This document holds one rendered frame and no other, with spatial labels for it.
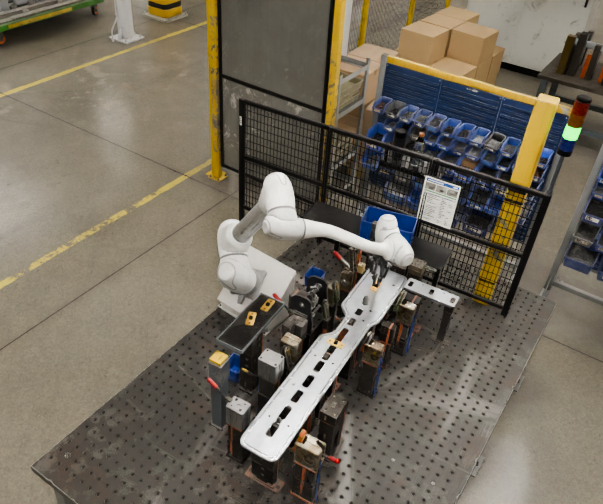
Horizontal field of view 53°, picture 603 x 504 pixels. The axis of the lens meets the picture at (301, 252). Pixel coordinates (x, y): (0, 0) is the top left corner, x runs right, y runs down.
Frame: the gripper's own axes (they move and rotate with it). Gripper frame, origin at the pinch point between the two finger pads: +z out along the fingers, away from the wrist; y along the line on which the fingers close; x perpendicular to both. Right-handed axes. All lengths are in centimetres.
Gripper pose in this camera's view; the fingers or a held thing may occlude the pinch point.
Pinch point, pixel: (376, 280)
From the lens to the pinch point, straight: 326.8
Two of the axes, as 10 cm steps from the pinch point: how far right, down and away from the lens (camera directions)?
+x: 4.9, -5.2, 7.0
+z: -0.6, 7.8, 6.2
